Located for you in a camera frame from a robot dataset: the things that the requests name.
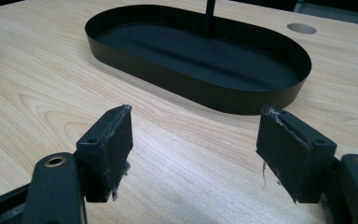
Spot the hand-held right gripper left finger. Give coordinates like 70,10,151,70
75,104,134,203

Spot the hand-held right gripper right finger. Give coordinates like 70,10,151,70
255,105,337,204

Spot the round grey desk grommet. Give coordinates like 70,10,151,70
286,22,318,35

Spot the black oval metal tray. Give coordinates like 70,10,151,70
84,0,312,116

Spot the grey panel behind table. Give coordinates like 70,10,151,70
293,0,358,28

